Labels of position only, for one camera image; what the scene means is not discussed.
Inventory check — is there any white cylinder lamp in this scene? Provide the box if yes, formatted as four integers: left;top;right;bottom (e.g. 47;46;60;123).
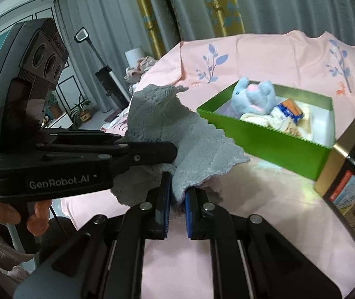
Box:
124;47;146;68

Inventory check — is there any person's left hand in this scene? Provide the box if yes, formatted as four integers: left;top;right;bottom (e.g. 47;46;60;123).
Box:
0;200;52;237

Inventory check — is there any pink printed tablecloth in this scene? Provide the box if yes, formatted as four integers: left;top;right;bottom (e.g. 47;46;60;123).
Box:
139;30;355;298

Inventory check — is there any potted plant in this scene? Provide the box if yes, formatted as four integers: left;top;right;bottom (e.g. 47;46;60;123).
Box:
70;98;92;128

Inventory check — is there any blue plush elephant toy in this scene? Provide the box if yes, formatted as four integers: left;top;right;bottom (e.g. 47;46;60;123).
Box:
231;77;277;115

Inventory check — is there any grey curtain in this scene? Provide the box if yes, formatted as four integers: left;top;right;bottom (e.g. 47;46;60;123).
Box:
53;0;355;113

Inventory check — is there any black camera module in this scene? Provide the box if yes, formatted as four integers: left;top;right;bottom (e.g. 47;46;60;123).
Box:
0;18;68;141

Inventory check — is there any black stand with mirror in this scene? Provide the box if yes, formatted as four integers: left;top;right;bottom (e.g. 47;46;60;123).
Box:
74;27;131;110

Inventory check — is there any blue white small packet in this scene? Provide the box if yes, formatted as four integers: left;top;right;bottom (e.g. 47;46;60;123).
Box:
270;99;304;124

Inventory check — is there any cream yellow towel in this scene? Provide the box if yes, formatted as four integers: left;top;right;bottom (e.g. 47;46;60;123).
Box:
240;102;313;141

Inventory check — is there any green cardboard box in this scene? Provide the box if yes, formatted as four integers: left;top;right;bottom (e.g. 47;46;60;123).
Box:
197;84;335;181

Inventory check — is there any pink clothes pile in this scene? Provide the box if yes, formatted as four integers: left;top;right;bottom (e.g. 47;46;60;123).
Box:
124;56;158;84

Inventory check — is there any yellow patterned curtain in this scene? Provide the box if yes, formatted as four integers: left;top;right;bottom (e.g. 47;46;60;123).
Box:
136;0;245;59

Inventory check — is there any grey knitted cloth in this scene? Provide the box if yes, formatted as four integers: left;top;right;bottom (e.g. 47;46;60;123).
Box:
111;84;250;207

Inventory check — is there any black gold tin box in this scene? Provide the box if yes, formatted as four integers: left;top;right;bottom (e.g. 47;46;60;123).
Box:
314;120;355;242

